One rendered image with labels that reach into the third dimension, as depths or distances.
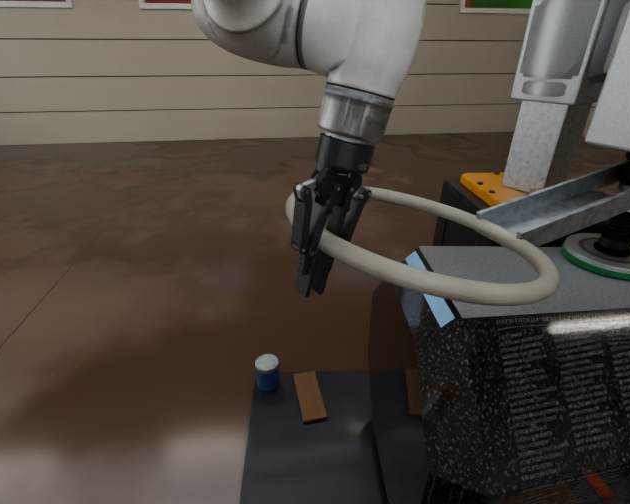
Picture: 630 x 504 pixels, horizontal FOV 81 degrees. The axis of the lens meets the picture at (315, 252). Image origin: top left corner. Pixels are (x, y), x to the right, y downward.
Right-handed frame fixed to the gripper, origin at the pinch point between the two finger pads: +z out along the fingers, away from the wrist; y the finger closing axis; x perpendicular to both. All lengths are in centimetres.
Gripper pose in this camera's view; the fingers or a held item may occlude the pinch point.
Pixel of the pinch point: (313, 272)
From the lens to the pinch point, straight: 56.8
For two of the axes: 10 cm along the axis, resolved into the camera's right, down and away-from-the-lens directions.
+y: 7.7, -0.8, 6.4
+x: -6.0, -4.4, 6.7
